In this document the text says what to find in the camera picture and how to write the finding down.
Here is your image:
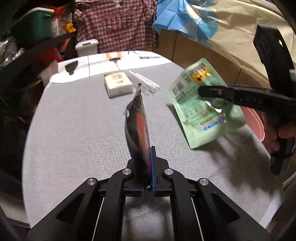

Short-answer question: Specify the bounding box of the green snack pouch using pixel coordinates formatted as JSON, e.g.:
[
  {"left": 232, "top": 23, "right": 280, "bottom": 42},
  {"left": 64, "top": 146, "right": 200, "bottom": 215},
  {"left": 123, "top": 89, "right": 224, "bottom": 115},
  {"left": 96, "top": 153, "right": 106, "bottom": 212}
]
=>
[{"left": 168, "top": 58, "right": 246, "bottom": 149}]

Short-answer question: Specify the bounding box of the black foil pouch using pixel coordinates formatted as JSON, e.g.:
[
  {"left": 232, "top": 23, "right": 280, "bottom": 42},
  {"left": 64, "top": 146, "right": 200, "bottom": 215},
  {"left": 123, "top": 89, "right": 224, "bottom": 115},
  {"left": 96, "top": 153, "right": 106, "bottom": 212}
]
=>
[{"left": 125, "top": 83, "right": 152, "bottom": 188}]

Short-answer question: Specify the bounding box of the white small trash can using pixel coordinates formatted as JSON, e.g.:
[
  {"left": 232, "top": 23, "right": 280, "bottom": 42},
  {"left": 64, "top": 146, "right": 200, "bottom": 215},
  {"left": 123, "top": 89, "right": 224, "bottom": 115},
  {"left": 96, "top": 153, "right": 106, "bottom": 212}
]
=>
[{"left": 75, "top": 39, "right": 99, "bottom": 57}]

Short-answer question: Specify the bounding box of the person right hand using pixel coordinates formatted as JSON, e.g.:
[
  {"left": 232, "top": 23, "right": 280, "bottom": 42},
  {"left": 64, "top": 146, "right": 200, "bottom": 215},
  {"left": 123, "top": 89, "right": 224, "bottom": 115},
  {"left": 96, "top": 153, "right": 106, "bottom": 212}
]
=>
[{"left": 260, "top": 112, "right": 296, "bottom": 154}]

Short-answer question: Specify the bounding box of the pink plastic bin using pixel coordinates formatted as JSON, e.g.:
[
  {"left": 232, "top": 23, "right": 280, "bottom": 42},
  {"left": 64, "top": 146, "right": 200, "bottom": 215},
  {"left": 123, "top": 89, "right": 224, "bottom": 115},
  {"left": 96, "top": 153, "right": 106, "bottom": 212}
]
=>
[{"left": 241, "top": 106, "right": 265, "bottom": 142}]

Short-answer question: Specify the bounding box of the cream cloth cover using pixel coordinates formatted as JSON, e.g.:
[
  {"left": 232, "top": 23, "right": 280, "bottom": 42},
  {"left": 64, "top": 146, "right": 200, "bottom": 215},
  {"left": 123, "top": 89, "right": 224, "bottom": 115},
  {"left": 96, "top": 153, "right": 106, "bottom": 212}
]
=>
[{"left": 196, "top": 0, "right": 296, "bottom": 88}]

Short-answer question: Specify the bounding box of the blue patterned cloth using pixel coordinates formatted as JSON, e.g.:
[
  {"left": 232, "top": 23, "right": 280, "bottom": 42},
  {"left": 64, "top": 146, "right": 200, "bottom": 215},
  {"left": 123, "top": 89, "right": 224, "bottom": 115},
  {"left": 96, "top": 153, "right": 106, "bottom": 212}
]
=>
[{"left": 152, "top": 0, "right": 219, "bottom": 49}]

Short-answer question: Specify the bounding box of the white printed table cover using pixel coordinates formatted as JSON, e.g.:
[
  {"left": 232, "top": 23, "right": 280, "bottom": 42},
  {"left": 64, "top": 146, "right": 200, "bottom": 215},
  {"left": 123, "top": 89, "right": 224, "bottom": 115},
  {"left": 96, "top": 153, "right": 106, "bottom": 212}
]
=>
[{"left": 49, "top": 51, "right": 171, "bottom": 84}]

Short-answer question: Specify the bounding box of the black storage shelf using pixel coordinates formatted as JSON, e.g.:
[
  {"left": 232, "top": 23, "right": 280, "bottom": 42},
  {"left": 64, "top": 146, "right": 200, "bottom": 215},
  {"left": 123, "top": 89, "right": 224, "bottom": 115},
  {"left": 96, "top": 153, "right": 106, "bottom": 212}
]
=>
[{"left": 0, "top": 0, "right": 78, "bottom": 98}]

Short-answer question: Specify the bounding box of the red plaid shirt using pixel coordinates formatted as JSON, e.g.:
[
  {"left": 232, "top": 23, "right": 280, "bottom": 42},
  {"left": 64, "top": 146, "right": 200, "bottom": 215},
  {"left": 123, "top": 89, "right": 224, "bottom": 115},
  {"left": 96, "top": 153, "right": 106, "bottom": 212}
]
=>
[{"left": 74, "top": 0, "right": 158, "bottom": 53}]

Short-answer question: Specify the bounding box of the yellow toy figure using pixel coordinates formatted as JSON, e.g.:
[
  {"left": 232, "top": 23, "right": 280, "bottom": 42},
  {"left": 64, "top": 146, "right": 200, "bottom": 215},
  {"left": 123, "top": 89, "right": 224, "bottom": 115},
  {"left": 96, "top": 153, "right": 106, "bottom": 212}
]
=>
[{"left": 63, "top": 22, "right": 76, "bottom": 33}]

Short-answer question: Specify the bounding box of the green storage box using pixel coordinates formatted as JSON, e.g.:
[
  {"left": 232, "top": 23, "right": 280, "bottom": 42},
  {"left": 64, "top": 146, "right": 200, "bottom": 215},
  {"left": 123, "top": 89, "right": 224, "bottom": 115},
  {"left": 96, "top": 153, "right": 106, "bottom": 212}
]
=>
[{"left": 11, "top": 7, "right": 54, "bottom": 48}]

